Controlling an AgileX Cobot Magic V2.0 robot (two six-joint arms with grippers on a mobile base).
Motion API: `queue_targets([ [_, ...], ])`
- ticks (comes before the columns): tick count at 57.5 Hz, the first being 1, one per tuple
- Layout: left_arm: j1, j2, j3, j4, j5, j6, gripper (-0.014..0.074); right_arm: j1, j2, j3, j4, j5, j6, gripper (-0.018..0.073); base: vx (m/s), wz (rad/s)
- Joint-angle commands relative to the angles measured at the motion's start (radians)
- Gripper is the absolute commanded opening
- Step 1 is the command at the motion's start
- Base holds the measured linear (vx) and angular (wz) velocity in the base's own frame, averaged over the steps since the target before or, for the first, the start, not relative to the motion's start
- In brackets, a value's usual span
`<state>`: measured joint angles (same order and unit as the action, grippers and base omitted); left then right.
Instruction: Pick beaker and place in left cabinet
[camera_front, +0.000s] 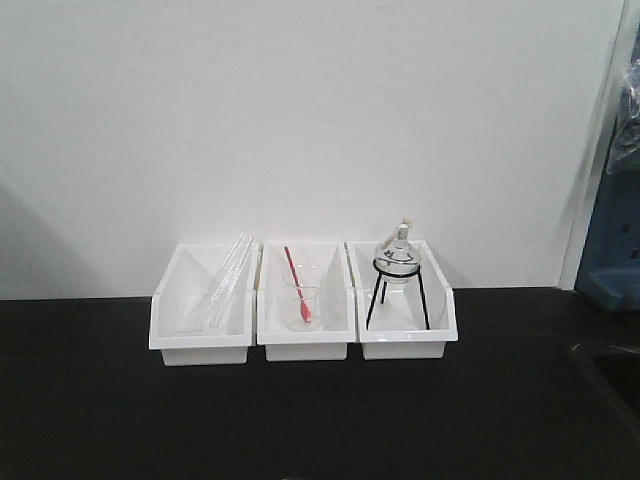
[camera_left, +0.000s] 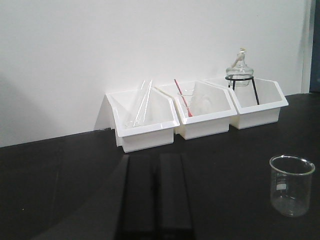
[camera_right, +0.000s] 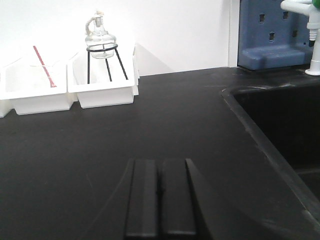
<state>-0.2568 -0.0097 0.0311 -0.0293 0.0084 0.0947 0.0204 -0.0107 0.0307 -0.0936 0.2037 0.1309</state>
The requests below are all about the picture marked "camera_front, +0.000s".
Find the glass alcohol lamp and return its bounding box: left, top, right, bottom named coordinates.
left=373, top=218, right=421, bottom=284

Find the glass tubes bundle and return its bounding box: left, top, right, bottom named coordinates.
left=176, top=234, right=254, bottom=334

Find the white middle storage bin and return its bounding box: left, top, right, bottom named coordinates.
left=257, top=242, right=356, bottom=362

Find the red stirring spatula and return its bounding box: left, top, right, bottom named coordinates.
left=283, top=246, right=312, bottom=324

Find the black wire tripod stand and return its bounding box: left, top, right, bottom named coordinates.
left=365, top=261, right=431, bottom=331

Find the blue cabinet at right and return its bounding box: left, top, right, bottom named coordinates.
left=576, top=87, right=639, bottom=312

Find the clear beaker in bin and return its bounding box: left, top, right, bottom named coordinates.
left=281, top=263, right=324, bottom=332

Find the white right storage bin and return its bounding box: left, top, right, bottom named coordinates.
left=346, top=240, right=458, bottom=360

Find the clear plastic bag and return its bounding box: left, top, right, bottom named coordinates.
left=607, top=34, right=639, bottom=174

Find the white storage bin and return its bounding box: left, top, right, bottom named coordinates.
left=346, top=240, right=458, bottom=360
left=257, top=242, right=356, bottom=362
left=149, top=244, right=260, bottom=366

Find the white left storage bin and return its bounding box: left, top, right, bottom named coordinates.
left=149, top=244, right=260, bottom=366

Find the black sink basin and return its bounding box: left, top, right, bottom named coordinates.
left=570, top=342, right=639, bottom=442

